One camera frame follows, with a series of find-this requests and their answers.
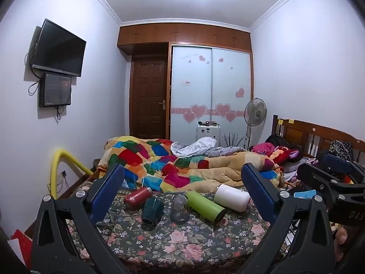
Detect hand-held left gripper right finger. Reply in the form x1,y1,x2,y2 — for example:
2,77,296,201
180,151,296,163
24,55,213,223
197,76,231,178
241,163,336,274

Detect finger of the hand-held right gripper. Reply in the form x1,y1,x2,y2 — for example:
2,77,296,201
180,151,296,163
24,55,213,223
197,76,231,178
317,150,365,184
297,163,335,206

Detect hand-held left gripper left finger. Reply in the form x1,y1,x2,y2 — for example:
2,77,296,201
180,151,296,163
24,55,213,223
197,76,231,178
30,164,135,274

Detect dark green cup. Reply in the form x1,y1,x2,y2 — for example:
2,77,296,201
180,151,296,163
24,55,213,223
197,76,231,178
141,196,165,227

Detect clear glass cup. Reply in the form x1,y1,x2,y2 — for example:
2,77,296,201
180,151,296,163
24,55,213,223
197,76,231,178
170,194,189,225

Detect person's right hand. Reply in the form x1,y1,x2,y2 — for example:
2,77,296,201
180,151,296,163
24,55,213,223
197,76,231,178
331,225,351,263

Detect black patterned bag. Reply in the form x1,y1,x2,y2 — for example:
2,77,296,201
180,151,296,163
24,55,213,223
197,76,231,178
329,140,355,161

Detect light blue booklet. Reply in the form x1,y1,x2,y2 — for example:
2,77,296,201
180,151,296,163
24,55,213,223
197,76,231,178
293,190,319,200

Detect white thermos bottle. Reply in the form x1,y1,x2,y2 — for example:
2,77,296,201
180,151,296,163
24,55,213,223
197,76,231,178
214,184,252,213

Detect red thermos bottle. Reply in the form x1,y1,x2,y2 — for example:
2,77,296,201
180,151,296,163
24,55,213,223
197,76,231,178
124,187,153,212

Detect red plush toy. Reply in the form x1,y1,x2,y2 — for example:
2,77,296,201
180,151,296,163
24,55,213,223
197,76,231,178
266,145,303,166

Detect wooden bed headboard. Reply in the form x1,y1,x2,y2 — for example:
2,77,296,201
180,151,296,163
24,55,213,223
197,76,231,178
271,115,365,164

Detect pink cloth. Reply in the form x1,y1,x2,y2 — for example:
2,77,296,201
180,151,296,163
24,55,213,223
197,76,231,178
250,143,276,156

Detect green thermos bottle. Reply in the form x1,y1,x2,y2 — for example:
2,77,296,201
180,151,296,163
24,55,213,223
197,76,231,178
185,190,227,224

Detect yellow foam tube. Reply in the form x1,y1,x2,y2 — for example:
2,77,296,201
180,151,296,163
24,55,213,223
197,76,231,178
50,148,94,199

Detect dark decorative twigs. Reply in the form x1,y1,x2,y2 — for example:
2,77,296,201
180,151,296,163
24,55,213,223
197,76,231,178
222,132,245,149

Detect grey striped cloth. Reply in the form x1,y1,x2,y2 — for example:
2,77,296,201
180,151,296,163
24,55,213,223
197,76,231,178
170,137,246,158

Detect white small cabinet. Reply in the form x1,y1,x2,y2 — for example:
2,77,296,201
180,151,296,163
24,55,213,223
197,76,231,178
196,125,222,148

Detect colourful patchwork quilt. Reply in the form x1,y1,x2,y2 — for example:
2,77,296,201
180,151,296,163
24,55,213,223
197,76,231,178
97,136,286,194

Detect standing fan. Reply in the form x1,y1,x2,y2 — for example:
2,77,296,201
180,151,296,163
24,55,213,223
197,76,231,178
242,97,268,150

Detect floral bed sheet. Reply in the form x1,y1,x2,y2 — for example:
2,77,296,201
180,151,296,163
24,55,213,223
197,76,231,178
60,180,289,273

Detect red box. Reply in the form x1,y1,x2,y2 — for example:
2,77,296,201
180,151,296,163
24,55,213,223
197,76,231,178
10,229,34,269

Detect brown wooden door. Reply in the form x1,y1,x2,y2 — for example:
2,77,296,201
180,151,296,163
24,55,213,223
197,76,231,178
129,55,169,141

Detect wardrobe with heart stickers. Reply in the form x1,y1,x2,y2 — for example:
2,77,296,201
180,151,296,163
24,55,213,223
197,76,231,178
168,43,254,149

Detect brown overhead cabinet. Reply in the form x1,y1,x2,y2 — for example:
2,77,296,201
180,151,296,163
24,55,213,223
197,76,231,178
117,22,252,55

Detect small black wall monitor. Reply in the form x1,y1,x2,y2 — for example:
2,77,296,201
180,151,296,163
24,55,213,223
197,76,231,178
39,73,73,108

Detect black wall television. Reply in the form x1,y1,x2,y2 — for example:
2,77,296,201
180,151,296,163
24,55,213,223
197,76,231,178
30,19,87,77

